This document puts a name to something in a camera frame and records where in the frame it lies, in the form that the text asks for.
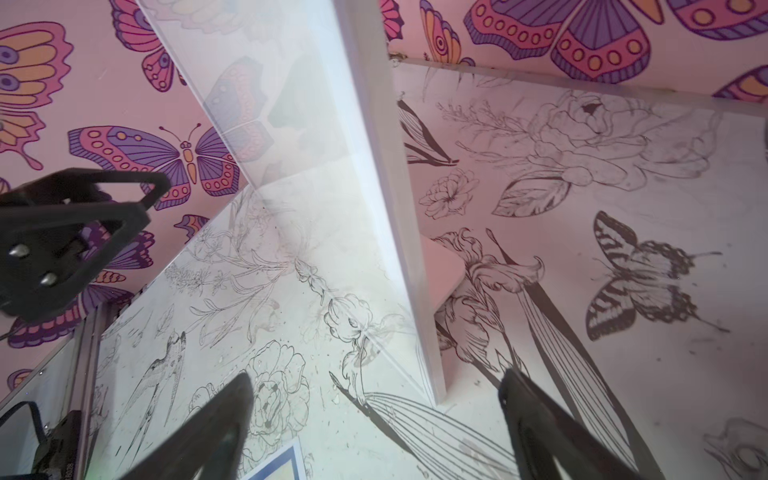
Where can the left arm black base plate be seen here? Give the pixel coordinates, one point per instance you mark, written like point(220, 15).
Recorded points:
point(57, 456)

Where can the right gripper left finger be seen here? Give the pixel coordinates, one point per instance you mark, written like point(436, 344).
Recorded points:
point(209, 444)

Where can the dim sum menu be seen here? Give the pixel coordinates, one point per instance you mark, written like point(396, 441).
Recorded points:
point(286, 463)

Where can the white rack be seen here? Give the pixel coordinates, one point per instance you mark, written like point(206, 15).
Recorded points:
point(302, 94)

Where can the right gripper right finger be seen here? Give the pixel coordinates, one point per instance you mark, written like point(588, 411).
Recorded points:
point(547, 442)

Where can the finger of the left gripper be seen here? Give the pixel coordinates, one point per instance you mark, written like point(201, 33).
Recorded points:
point(80, 185)
point(50, 253)

